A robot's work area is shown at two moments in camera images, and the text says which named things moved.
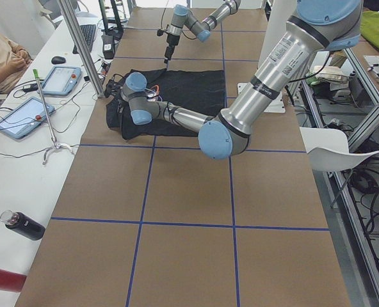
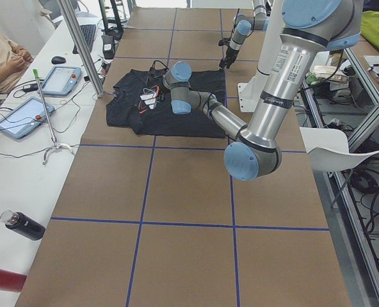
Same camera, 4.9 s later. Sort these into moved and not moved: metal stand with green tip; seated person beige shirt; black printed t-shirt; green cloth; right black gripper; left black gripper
Moved: right black gripper; left black gripper
Not moved: seated person beige shirt; green cloth; black printed t-shirt; metal stand with green tip
